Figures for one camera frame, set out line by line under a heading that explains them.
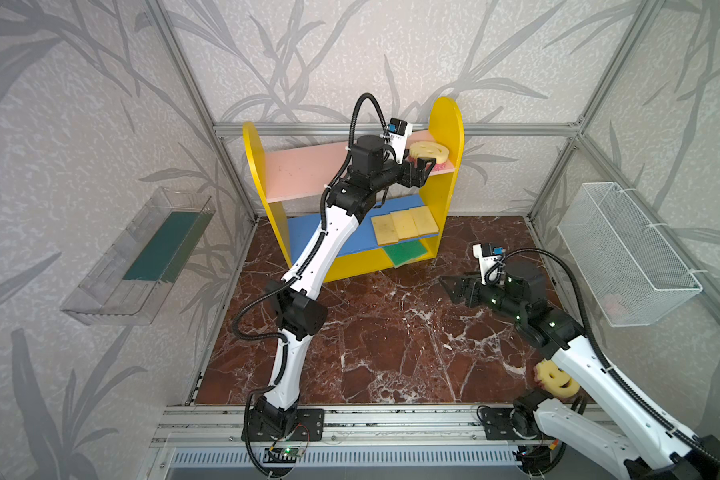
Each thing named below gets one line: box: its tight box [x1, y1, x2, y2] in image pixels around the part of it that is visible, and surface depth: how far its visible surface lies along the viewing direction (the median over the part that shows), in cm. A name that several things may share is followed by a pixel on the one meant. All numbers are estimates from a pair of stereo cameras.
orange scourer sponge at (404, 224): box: [390, 209, 419, 241], surface depth 98 cm
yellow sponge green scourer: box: [383, 240, 428, 268], surface depth 108 cm
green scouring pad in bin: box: [123, 211, 214, 283], surface depth 68 cm
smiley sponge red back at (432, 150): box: [409, 141, 450, 170], surface depth 76 cm
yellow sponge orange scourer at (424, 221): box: [409, 206, 440, 237], surface depth 100 cm
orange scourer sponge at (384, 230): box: [370, 214, 399, 247], surface depth 97 cm
